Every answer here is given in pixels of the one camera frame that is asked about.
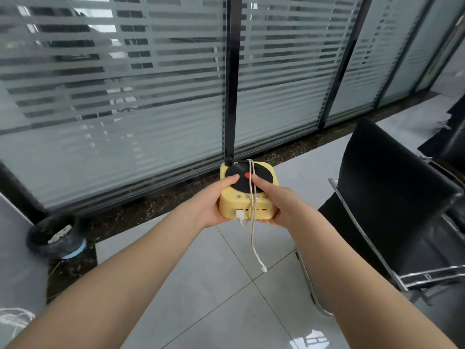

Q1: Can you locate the person's right hand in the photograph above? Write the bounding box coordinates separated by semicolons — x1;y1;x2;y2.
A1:
251;174;314;228

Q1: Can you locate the person's left hand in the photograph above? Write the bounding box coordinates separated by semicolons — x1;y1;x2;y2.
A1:
180;174;240;230

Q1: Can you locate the black waste bin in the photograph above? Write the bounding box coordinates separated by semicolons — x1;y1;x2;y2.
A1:
26;213;88;260

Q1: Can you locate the yellow record player speaker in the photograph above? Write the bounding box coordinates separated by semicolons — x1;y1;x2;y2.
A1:
218;161;280;221

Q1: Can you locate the black leather office chair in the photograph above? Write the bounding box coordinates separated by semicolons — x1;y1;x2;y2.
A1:
295;118;465;317

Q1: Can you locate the person's left forearm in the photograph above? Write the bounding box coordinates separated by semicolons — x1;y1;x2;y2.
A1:
4;209;204;349

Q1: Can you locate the person's right forearm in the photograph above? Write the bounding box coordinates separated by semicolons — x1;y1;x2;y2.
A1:
287;210;459;349

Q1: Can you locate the white charging cable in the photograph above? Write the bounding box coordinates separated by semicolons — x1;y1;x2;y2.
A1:
235;159;267;273

